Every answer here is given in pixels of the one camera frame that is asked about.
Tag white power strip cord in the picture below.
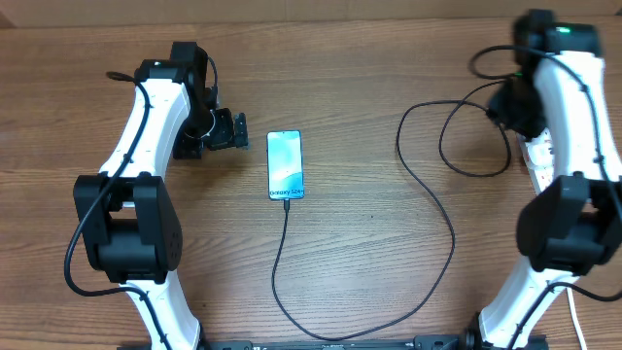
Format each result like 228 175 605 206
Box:
566 289 588 350

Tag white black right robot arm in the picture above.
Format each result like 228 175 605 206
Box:
459 9 621 349

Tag black USB charging cable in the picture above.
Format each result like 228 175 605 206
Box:
270 80 514 342

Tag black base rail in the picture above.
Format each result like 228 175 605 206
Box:
116 333 550 350

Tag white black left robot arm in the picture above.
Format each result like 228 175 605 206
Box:
63 42 249 349

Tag white power strip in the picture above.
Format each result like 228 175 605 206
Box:
517 128 554 194

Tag blue Galaxy smartphone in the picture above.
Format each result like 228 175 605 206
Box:
266 130 305 200

